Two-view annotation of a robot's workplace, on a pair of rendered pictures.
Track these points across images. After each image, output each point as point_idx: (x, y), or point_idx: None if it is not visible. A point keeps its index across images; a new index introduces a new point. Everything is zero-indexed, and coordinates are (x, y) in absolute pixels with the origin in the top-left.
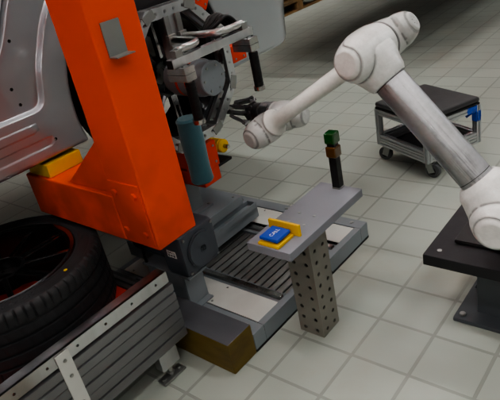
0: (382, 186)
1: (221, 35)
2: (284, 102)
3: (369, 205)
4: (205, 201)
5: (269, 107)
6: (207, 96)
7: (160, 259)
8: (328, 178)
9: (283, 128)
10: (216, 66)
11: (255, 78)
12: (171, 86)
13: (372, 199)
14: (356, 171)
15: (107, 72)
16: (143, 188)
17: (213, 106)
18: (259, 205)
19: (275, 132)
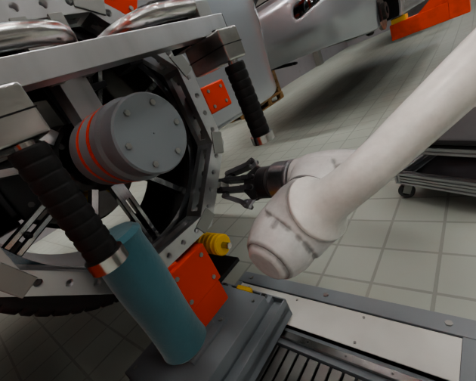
0: (431, 235)
1: (179, 67)
2: (319, 156)
3: (434, 270)
4: (216, 314)
5: (288, 171)
6: (184, 173)
7: None
8: (352, 232)
9: (346, 218)
10: (155, 105)
11: (249, 120)
12: (84, 171)
13: (431, 258)
14: (381, 217)
15: None
16: None
17: (194, 187)
18: (288, 292)
19: (328, 234)
